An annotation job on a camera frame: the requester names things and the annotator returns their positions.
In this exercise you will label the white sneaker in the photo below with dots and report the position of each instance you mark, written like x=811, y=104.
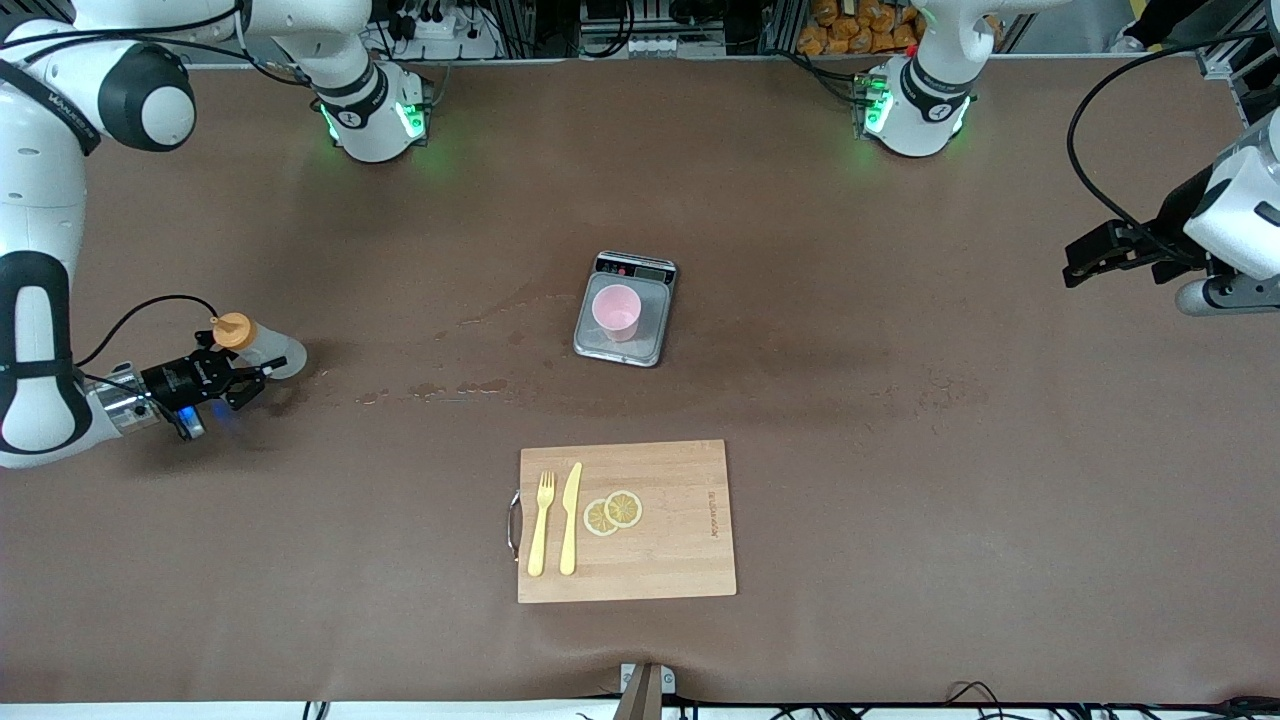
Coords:
x=1127, y=44

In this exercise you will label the dried lemon slice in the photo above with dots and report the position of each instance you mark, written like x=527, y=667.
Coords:
x=626, y=508

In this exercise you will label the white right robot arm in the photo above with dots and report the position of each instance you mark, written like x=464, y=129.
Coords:
x=40, y=200

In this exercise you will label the yellow plastic fork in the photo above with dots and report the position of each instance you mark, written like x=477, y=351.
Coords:
x=540, y=530

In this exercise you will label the yellow plastic knife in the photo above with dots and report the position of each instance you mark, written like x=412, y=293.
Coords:
x=570, y=520

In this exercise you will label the brown table mat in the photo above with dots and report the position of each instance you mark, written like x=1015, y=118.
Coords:
x=900, y=560

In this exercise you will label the silver digital kitchen scale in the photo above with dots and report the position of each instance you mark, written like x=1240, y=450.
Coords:
x=600, y=347

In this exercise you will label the aluminium frame profile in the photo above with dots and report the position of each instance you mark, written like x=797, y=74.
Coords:
x=780, y=25
x=515, y=25

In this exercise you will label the metal table clamp bracket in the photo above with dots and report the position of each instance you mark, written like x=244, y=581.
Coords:
x=667, y=680

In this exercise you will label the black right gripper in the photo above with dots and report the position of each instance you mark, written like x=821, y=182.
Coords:
x=172, y=380

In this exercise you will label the sauce bottle with orange cap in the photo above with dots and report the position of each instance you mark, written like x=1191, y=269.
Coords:
x=283, y=345

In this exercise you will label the brown camera stand post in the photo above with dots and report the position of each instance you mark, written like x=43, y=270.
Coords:
x=640, y=700

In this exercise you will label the white power strip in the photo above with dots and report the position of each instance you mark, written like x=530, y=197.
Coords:
x=435, y=28
x=650, y=45

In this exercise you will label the orange snack bag pile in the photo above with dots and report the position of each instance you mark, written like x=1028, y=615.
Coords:
x=850, y=30

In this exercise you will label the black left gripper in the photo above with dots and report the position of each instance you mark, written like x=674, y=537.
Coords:
x=1172, y=227

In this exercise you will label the pink plastic cup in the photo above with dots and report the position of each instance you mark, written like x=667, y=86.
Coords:
x=615, y=320

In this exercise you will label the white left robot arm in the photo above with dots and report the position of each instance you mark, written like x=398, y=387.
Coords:
x=920, y=110

